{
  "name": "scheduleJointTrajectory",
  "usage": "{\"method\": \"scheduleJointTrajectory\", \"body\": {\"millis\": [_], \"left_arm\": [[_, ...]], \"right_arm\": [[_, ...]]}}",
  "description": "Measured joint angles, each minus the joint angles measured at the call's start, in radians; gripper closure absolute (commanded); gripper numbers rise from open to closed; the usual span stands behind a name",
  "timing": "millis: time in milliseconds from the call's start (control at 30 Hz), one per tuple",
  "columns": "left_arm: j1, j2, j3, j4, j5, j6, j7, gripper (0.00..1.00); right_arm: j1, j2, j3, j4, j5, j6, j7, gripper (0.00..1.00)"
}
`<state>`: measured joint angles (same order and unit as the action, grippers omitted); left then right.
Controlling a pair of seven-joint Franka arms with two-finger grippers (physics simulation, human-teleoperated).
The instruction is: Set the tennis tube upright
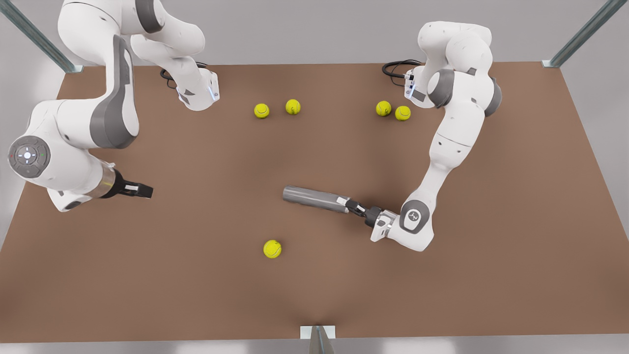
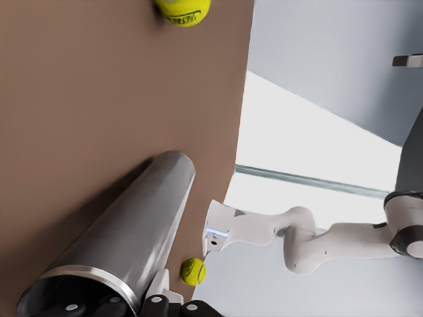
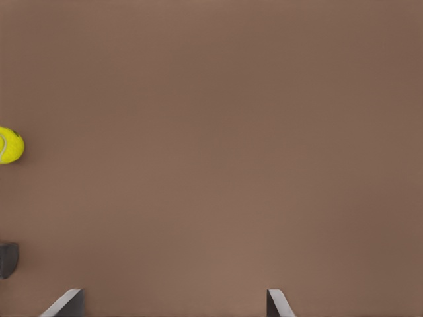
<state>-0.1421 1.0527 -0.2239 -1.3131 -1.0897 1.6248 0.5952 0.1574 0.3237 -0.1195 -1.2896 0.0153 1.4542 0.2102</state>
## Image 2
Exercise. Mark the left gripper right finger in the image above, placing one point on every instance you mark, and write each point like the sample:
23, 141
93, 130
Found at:
158, 301

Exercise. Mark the pale grey finger of the right gripper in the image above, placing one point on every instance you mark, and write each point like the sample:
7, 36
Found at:
411, 61

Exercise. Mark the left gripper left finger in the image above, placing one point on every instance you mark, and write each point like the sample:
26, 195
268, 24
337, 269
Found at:
71, 308

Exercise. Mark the silver metal tennis tube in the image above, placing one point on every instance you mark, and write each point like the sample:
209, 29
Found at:
132, 224

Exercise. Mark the yellow tennis ball, small print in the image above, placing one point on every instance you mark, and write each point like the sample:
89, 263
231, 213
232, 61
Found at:
191, 272

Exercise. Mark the yellow tennis ball, large print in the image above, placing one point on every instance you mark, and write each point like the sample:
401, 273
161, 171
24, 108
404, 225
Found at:
185, 11

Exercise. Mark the silver frame post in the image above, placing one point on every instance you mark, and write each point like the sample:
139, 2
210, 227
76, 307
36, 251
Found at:
310, 181

